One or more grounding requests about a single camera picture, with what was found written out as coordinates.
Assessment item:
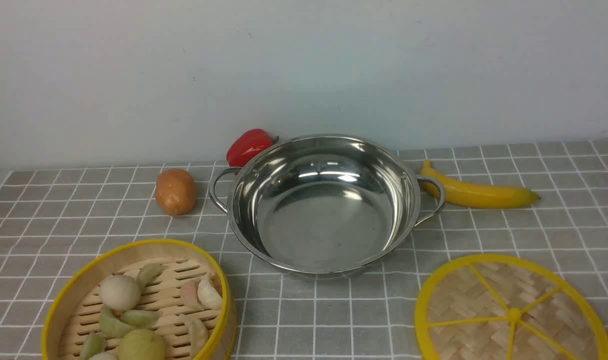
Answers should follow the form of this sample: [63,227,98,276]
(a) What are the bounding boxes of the yellow rimmed bamboo steamer basket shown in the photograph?
[41,239,238,360]

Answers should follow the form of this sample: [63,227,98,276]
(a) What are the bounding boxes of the yellow rimmed woven bamboo lid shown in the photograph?
[414,254,608,360]

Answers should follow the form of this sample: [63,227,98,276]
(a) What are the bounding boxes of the stainless steel pot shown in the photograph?
[208,134,446,278]

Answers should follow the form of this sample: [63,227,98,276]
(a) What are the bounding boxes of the red bell pepper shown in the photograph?
[226,129,279,167]

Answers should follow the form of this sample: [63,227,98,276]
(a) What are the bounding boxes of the brown potato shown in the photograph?
[155,168,196,216]

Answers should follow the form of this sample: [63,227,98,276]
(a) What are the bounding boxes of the white pink dumpling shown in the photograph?
[180,277,223,312]

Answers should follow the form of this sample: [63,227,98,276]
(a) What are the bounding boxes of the yellow banana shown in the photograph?
[420,159,541,209]

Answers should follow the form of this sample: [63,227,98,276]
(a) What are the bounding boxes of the green dumpling top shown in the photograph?
[135,263,165,291]

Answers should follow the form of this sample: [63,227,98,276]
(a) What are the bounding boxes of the pale dumpling lower right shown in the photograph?
[180,314,209,358]

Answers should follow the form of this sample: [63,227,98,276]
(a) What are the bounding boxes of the green dumpling middle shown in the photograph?
[119,309,161,329]

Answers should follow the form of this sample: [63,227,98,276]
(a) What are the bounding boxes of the white round bun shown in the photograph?
[99,275,141,312]

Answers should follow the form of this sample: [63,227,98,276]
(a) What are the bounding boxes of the yellow-green round bun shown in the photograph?
[117,328,166,360]

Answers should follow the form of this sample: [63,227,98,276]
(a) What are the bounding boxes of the grey checkered tablecloth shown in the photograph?
[0,139,608,359]

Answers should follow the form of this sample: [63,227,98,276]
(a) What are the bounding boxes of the green dumpling bottom left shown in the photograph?
[78,332,107,360]

